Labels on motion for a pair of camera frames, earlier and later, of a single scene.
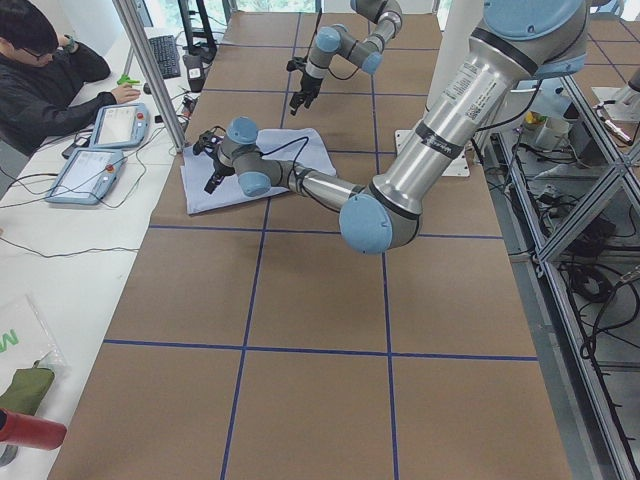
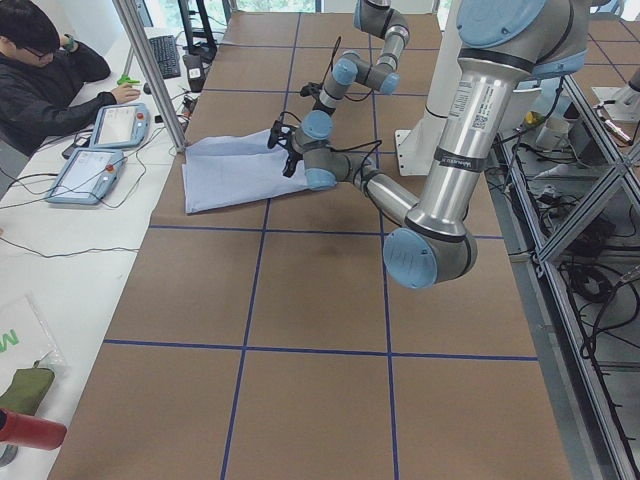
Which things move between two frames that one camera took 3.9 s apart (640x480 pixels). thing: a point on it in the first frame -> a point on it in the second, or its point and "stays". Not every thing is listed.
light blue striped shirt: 301,147 stays
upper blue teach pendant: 118,126 stays
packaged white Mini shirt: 26,341 stays
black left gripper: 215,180 -> 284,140
